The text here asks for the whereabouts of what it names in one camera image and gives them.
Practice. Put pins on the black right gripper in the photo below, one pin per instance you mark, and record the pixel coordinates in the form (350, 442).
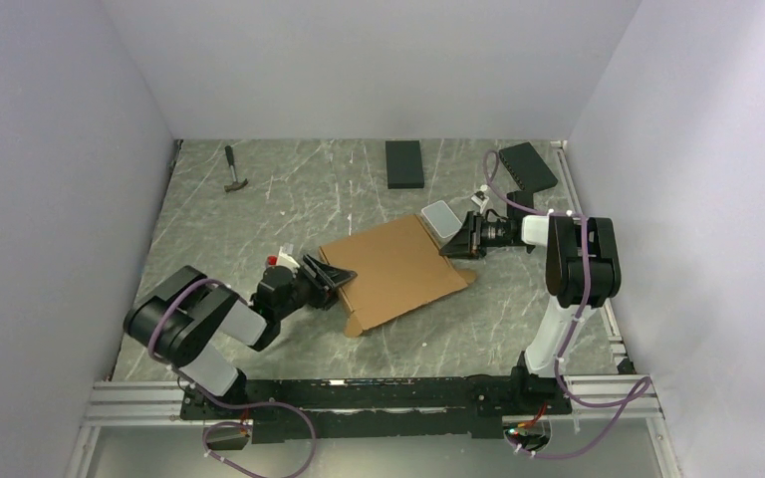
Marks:
(468, 241)

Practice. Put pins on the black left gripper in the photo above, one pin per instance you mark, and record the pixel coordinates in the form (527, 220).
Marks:
(325, 294)

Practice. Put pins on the brown cardboard box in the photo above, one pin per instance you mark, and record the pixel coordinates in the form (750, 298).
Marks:
(399, 269)

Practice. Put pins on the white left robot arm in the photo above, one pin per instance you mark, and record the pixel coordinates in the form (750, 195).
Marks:
(178, 319)

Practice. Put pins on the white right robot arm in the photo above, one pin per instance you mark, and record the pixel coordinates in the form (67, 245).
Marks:
(582, 271)

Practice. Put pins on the white grey router box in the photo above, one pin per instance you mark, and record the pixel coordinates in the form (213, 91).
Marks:
(441, 218)

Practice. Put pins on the small black box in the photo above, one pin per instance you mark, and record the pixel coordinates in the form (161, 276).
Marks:
(404, 167)

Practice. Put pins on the black hammer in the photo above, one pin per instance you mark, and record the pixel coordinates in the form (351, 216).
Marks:
(236, 183)

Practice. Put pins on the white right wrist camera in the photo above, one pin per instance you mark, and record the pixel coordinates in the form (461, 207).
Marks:
(481, 199)

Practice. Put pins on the black flat network switch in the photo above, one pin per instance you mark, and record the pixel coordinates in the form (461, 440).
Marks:
(527, 168)

